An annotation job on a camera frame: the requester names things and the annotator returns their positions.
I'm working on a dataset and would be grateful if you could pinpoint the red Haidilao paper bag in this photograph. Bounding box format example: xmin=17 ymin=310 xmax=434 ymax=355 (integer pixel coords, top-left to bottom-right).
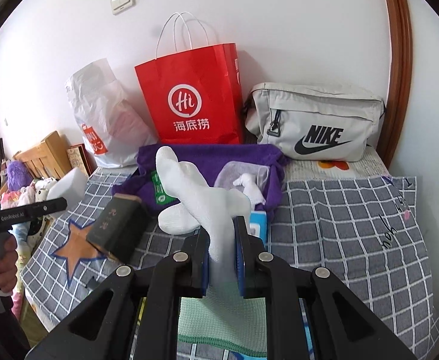
xmin=134 ymin=10 xmax=246 ymax=146

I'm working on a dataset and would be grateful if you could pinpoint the brown wooden door frame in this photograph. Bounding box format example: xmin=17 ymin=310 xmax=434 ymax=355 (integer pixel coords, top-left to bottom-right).
xmin=376 ymin=0 xmax=413 ymax=166

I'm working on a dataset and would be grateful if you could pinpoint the grey Nike waist bag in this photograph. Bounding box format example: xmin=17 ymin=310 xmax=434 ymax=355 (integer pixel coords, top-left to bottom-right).
xmin=245 ymin=82 xmax=385 ymax=162

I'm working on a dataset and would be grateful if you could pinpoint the white light switch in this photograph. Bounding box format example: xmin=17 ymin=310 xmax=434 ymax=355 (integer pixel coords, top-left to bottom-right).
xmin=110 ymin=0 xmax=135 ymax=16

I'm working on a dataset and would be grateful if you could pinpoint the white glove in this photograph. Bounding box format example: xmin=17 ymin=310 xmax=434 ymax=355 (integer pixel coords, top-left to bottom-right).
xmin=156 ymin=146 xmax=251 ymax=286

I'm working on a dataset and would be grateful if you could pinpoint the purple towel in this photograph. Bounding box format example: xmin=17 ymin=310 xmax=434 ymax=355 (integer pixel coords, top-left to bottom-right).
xmin=111 ymin=144 xmax=289 ymax=220

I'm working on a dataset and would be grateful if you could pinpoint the person left hand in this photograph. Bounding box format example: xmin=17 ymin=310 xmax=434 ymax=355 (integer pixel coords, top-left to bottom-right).
xmin=0 ymin=235 xmax=18 ymax=293

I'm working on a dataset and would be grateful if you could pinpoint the brown book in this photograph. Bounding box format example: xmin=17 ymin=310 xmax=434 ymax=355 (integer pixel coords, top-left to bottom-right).
xmin=66 ymin=143 xmax=96 ymax=176

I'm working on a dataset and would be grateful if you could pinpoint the blue tissue pack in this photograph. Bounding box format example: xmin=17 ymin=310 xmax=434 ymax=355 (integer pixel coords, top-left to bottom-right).
xmin=248 ymin=211 xmax=267 ymax=244

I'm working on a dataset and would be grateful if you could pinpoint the dark green tea tin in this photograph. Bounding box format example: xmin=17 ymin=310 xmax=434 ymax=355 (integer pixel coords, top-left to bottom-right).
xmin=86 ymin=193 xmax=151 ymax=263

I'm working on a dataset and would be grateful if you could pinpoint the colourful bedding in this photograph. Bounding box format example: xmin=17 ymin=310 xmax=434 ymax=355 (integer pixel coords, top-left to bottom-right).
xmin=0 ymin=177 xmax=57 ymax=320

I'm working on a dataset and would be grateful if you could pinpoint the white paper towel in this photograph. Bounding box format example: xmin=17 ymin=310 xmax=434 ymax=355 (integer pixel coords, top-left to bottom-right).
xmin=232 ymin=173 xmax=266 ymax=210

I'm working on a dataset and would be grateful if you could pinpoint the green sachet packet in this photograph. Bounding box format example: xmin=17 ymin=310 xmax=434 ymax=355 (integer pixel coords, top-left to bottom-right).
xmin=151 ymin=171 xmax=176 ymax=206

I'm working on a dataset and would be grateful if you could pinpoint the white Miniso plastic bag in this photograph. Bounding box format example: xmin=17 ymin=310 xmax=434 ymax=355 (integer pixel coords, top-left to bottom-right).
xmin=66 ymin=58 xmax=158 ymax=168

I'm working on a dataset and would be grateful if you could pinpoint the translucent white pouch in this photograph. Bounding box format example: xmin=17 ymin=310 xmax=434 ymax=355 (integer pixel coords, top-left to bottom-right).
xmin=214 ymin=161 xmax=270 ymax=192

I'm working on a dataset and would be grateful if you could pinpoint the brown star marker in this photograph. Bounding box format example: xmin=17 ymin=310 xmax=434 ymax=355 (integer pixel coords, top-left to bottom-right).
xmin=51 ymin=219 xmax=106 ymax=287

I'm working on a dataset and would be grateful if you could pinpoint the grey checkered blanket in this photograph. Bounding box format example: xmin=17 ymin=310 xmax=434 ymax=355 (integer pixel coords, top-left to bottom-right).
xmin=21 ymin=169 xmax=439 ymax=359

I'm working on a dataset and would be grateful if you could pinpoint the mint green cloth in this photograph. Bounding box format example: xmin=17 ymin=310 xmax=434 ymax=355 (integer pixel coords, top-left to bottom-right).
xmin=178 ymin=283 xmax=267 ymax=358

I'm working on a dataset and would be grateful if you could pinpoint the white sponge block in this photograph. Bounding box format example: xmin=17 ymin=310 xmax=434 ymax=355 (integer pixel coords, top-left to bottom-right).
xmin=47 ymin=167 xmax=88 ymax=219

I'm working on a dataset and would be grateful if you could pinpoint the wooden headboard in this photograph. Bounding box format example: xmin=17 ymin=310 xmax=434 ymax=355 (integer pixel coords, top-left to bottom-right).
xmin=14 ymin=131 xmax=72 ymax=180

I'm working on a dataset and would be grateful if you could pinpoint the purple plush toy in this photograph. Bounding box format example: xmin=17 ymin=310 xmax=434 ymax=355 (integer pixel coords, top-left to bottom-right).
xmin=7 ymin=160 xmax=33 ymax=192

